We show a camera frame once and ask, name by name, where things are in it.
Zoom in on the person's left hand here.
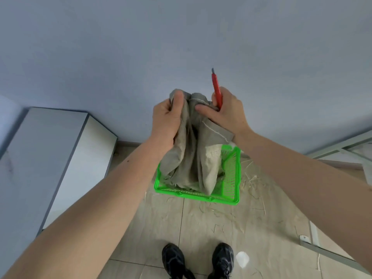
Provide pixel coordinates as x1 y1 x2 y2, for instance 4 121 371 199
151 91 185 149

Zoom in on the red utility knife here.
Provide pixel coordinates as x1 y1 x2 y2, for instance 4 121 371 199
211 67 224 111

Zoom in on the person's left forearm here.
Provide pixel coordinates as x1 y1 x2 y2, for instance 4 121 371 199
0 136 174 279

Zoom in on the white metal table frame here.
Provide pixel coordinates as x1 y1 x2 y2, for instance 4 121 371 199
299 131 372 276

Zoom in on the person's right hand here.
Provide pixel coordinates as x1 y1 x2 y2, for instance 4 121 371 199
194 87 253 143

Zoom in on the person's black shoe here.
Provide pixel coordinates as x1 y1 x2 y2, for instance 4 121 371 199
208 243 235 279
162 243 196 279

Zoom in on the person's right forearm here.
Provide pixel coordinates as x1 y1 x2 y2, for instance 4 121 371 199
234 128 372 276

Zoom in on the grey cloth sack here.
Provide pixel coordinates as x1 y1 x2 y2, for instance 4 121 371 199
159 89 235 195

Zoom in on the green plastic basket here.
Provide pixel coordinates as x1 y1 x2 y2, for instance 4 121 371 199
154 145 242 206

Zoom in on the white cabinet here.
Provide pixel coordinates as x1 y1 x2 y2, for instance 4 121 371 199
0 107 118 278

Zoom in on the person's black right shoe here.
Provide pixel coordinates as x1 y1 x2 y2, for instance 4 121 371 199
208 243 235 279

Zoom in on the person's black left shoe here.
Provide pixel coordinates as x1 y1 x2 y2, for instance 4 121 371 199
162 243 196 279

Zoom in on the white paper scrap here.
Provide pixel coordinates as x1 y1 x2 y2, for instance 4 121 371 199
236 251 250 269

